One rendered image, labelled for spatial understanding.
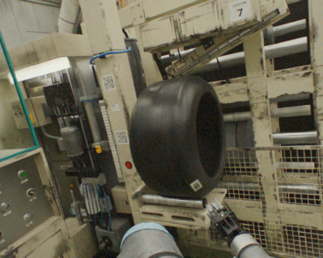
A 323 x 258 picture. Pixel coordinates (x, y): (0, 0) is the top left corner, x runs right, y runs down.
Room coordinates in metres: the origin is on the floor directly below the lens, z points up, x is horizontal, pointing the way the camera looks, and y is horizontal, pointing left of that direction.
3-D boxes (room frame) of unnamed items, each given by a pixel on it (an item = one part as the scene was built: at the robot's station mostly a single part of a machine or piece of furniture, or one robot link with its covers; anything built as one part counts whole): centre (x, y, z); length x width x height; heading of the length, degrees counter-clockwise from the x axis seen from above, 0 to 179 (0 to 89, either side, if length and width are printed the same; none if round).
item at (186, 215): (1.11, 0.01, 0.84); 0.36 x 0.09 x 0.06; 59
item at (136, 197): (1.32, 0.09, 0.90); 0.40 x 0.03 x 0.10; 149
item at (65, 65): (1.69, 0.68, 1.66); 0.60 x 0.03 x 0.03; 59
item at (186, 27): (1.42, -0.32, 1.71); 0.61 x 0.25 x 0.15; 59
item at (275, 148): (1.39, -0.43, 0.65); 0.90 x 0.02 x 0.70; 59
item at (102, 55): (1.34, 0.17, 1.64); 0.19 x 0.19 x 0.06; 59
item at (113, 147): (1.36, 0.26, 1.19); 0.05 x 0.04 x 0.48; 149
